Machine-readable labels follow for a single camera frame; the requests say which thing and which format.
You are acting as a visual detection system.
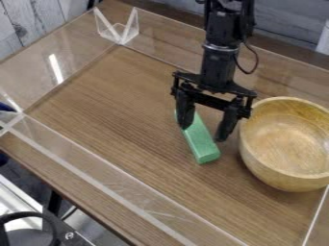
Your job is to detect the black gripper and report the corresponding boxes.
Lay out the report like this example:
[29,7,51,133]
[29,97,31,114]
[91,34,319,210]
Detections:
[171,45,257,142]

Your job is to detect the green rectangular block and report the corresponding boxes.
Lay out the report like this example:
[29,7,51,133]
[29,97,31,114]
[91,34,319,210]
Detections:
[180,113,220,164]

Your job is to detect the brown wooden bowl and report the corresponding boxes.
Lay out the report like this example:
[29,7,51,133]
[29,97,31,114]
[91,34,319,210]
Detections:
[239,96,329,192]

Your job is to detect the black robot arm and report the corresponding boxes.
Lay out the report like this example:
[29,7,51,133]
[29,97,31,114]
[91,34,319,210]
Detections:
[171,0,258,141]

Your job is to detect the clear acrylic tray walls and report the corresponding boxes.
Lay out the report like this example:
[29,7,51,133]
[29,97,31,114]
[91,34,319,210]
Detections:
[0,1,329,246]

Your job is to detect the black table leg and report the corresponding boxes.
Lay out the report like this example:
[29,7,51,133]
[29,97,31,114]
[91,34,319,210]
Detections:
[48,191,63,216]

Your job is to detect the blue object at edge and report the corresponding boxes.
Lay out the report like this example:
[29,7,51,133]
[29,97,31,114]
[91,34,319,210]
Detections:
[0,102,16,112]

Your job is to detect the grey metal bracket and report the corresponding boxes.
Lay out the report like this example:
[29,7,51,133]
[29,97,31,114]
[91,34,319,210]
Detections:
[55,221,95,246]

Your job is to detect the black cable loop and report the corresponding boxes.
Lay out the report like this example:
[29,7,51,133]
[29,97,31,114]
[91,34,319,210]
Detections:
[0,210,60,246]

